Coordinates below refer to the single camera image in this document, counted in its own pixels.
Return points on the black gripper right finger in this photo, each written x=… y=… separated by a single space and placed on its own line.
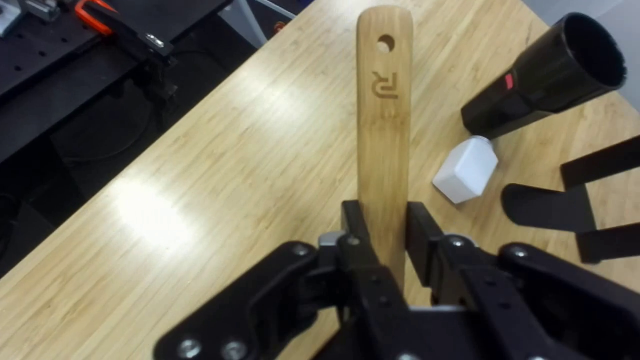
x=520 y=293

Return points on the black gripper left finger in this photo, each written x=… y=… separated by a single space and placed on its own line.
x=312 y=300

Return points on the wooden slotted spatula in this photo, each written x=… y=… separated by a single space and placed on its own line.
x=385 y=132

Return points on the black metal bookend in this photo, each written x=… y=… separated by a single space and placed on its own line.
x=572 y=206

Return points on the small white box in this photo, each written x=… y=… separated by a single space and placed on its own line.
x=464 y=170

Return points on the black tumbler cup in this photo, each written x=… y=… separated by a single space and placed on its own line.
x=543 y=76

